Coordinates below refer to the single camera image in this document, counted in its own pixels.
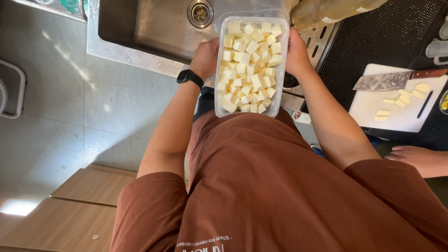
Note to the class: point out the person's left hand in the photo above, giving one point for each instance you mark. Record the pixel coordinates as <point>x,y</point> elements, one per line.
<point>203,59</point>

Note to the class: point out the person's right hand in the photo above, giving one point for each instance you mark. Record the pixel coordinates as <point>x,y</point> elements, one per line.
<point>297,57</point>

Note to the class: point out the clear plastic food container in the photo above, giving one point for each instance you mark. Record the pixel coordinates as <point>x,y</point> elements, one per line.
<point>282,75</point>

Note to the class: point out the black smartwatch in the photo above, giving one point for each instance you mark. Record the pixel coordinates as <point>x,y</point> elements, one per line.
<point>189,77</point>

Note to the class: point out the dark trousers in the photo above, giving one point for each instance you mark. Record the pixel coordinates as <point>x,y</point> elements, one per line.
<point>204,103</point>

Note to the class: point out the round metal sink strainer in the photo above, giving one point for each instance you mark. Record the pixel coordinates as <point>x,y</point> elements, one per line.
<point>200,13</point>

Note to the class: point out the heap of white cheese cubes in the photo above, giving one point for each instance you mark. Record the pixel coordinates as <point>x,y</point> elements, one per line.
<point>249,66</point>

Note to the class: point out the stainless steel sink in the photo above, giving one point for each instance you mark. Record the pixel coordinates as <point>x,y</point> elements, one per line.
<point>157,31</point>

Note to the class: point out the plastic bottle of yellowish liquid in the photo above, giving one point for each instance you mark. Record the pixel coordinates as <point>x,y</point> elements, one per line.
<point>325,12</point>

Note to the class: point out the white slipper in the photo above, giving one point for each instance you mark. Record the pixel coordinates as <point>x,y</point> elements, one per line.
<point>301,117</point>

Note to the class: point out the black mesh counter mat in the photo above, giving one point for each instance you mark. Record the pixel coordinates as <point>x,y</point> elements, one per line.
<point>378,38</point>

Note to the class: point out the white cutting board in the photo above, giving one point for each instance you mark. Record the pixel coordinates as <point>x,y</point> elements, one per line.
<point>371,105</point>

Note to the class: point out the scattered white cheese slices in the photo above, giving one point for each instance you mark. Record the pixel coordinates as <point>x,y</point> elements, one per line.
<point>404,99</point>

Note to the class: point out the clear glass cups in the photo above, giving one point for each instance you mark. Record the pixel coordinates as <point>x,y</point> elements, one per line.
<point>437,47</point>

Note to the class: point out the brown shirt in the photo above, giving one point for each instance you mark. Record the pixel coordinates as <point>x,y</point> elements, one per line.
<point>266,196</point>

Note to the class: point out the metal dish rack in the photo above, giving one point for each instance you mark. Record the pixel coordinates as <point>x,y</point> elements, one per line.
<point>59,7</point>

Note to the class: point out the bowl with yellow food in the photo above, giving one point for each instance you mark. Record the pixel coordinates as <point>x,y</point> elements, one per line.
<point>444,103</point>

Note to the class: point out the wooden cabinet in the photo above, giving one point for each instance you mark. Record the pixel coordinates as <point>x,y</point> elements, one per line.
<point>70,210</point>

